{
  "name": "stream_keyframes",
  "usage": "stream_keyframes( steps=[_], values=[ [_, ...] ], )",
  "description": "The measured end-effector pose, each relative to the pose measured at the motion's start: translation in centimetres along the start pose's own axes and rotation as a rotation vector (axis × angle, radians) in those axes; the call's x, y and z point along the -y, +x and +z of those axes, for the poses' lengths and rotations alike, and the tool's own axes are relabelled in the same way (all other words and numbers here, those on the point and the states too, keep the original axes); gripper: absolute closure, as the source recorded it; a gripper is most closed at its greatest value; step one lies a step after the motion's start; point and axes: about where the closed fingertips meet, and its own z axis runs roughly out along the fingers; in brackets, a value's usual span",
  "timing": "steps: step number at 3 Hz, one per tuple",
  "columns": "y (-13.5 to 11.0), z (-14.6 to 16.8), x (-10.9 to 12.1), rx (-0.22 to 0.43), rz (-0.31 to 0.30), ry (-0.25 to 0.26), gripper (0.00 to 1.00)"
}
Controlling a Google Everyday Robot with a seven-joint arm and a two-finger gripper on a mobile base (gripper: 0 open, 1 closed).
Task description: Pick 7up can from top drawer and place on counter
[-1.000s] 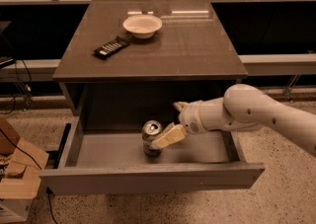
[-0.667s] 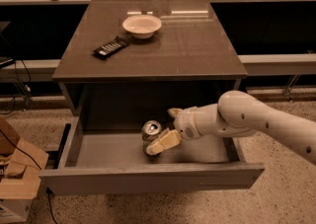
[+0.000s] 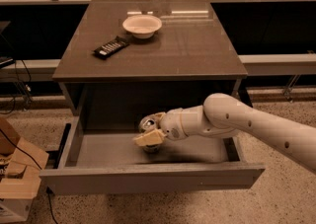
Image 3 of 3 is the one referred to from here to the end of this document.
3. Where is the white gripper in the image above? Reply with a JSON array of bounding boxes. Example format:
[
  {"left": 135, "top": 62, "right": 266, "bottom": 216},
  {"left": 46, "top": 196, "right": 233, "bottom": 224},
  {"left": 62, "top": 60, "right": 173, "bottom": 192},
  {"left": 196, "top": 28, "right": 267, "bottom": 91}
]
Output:
[{"left": 133, "top": 106, "right": 211, "bottom": 147}]

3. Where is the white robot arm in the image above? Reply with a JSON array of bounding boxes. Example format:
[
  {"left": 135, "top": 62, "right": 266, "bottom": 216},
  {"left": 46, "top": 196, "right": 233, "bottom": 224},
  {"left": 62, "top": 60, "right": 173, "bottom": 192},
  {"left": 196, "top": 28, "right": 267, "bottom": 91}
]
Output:
[{"left": 133, "top": 93, "right": 316, "bottom": 173}]

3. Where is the black remote control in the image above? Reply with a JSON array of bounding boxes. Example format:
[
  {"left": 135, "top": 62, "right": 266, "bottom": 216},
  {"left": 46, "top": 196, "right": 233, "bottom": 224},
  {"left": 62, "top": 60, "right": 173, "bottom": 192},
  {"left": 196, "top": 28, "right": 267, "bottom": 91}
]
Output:
[{"left": 94, "top": 37, "right": 129, "bottom": 59}]

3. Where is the white box under cardboard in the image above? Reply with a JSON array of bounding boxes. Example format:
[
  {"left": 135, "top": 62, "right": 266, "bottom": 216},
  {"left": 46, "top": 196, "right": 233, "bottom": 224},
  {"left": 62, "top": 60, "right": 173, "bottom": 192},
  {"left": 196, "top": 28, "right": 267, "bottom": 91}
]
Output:
[{"left": 0, "top": 199, "right": 33, "bottom": 224}]

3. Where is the black power cable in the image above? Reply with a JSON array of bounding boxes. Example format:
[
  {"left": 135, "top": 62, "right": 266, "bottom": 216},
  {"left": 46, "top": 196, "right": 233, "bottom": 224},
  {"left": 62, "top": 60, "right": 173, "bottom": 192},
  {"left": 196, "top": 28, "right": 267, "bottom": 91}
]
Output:
[{"left": 0, "top": 128, "right": 59, "bottom": 224}]

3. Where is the grey open top drawer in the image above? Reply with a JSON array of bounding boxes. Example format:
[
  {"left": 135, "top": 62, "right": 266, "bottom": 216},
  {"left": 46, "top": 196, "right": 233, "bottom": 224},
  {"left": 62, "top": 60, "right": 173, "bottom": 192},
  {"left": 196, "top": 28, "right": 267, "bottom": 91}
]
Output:
[{"left": 39, "top": 81, "right": 266, "bottom": 196}]

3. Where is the grey cabinet with counter top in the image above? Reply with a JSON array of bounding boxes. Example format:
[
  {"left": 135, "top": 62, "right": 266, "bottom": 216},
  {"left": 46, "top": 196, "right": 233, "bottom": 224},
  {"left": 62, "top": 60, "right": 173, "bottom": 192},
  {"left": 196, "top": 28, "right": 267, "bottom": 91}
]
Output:
[{"left": 51, "top": 0, "right": 254, "bottom": 117}]

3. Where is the brown cardboard box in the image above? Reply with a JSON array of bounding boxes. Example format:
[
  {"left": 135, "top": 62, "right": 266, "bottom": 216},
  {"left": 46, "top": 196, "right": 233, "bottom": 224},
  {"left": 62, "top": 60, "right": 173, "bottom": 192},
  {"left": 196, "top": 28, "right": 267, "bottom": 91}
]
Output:
[{"left": 0, "top": 117, "right": 48, "bottom": 199}]

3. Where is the white paper bowl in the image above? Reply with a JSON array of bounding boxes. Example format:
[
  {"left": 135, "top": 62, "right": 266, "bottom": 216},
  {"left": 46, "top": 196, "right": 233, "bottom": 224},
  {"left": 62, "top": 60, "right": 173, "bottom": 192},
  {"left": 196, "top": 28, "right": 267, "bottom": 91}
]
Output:
[{"left": 122, "top": 15, "right": 162, "bottom": 39}]

